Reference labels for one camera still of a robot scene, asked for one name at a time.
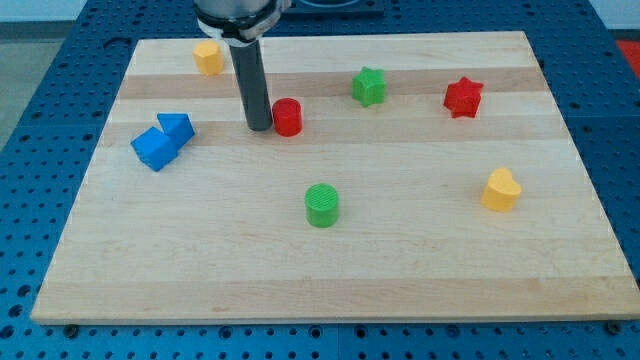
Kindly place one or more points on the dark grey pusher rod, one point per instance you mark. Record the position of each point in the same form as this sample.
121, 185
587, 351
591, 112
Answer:
251, 80

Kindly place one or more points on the red star block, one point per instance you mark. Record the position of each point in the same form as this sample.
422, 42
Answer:
463, 98

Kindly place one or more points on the green star block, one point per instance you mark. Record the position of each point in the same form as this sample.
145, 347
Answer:
369, 86

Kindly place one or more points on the yellow hexagon block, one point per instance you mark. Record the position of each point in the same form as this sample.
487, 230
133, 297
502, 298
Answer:
208, 57

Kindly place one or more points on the red cylinder block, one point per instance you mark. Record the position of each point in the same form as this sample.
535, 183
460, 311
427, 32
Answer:
287, 117

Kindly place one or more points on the blue triangle block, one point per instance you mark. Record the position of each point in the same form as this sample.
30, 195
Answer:
178, 127

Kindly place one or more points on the blue cube block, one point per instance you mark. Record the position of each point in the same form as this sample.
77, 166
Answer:
154, 148

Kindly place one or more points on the green cylinder block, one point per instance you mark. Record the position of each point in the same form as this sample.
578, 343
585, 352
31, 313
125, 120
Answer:
322, 205

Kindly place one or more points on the wooden board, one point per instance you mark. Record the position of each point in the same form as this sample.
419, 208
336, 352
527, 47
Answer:
220, 235

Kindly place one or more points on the yellow heart block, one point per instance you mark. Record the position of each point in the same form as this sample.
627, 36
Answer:
501, 191

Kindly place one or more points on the dark blue base plate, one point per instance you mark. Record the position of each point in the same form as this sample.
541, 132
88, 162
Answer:
315, 8

